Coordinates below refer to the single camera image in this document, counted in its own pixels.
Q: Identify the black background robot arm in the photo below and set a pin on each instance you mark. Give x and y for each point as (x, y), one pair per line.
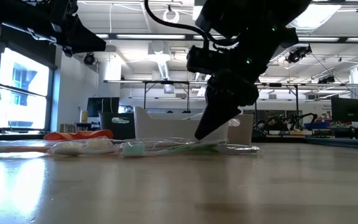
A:
(303, 117)

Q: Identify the slate grey plastic bin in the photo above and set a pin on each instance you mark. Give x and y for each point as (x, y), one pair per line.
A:
(117, 127)

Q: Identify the white plastic bin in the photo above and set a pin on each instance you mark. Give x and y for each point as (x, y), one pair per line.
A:
(166, 127)

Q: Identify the blue toothbrush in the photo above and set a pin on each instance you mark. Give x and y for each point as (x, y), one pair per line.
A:
(194, 116)

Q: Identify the black workstation frame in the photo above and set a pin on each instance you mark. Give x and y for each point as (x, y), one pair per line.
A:
(166, 82)
(296, 99)

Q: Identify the blue background crate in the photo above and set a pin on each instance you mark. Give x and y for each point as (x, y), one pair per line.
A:
(317, 125)

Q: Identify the black overhead light beam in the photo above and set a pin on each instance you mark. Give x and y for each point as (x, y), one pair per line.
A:
(151, 36)

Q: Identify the black computer monitor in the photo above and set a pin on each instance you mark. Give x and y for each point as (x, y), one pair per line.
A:
(93, 107)
(348, 110)

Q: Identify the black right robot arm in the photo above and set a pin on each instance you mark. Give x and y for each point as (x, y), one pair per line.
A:
(247, 12)

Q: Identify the yellow bottle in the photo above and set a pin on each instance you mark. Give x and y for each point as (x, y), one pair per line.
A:
(84, 116)

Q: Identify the translucent clear plastic bin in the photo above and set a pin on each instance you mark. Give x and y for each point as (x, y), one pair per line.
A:
(244, 133)

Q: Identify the green toothbrush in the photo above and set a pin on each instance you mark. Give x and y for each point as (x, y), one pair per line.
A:
(134, 149)

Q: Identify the black ceiling-mounted camera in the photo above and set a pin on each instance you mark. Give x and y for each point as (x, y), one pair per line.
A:
(297, 55)
(89, 59)

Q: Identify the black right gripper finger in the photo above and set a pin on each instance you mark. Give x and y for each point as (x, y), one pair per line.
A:
(216, 118)

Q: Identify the orange cloth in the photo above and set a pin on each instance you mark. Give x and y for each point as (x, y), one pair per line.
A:
(79, 135)

